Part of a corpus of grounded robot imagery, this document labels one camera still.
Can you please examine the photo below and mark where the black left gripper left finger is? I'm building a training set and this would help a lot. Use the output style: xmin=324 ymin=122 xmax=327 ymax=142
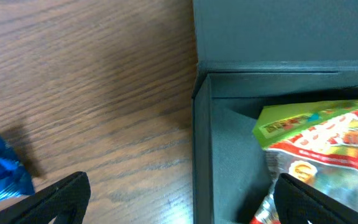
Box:
xmin=0 ymin=172 xmax=91 ymax=224

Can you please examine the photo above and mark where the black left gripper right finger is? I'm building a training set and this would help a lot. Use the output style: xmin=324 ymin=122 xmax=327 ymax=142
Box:
xmin=273 ymin=173 xmax=358 ymax=224

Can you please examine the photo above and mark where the blue Oreo cookie pack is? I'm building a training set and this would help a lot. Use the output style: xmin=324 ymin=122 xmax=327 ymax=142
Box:
xmin=0 ymin=135 xmax=35 ymax=201

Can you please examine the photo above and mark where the green Haribo gummy candy bag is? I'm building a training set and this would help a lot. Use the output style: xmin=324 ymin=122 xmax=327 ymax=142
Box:
xmin=253 ymin=100 xmax=358 ymax=212

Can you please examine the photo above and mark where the black gift box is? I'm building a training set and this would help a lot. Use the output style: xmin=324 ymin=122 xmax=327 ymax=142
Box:
xmin=192 ymin=0 xmax=358 ymax=223

